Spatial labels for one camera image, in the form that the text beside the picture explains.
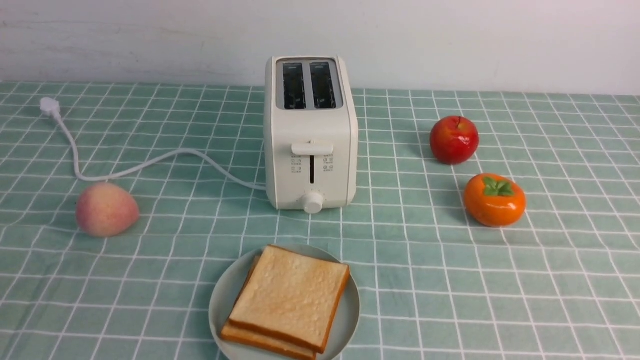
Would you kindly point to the toasted bread slice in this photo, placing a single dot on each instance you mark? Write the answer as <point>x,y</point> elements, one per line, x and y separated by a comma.
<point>249,338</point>
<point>291,297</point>

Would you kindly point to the white two-slot toaster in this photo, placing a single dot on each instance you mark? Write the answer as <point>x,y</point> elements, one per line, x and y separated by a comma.
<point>310,133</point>

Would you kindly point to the pale green round plate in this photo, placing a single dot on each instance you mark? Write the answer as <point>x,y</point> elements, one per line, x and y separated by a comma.
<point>230,285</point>

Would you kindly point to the red apple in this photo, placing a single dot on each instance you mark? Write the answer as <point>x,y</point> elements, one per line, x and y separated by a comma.
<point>453,140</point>

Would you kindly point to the orange persimmon with green leaf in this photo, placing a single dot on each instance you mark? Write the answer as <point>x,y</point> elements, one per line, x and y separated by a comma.
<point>493,200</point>

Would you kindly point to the pink peach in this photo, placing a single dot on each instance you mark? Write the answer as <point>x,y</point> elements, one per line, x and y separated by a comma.
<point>106,210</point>

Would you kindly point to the green checkered tablecloth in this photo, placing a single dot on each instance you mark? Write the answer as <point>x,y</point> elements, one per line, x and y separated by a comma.
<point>562,283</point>

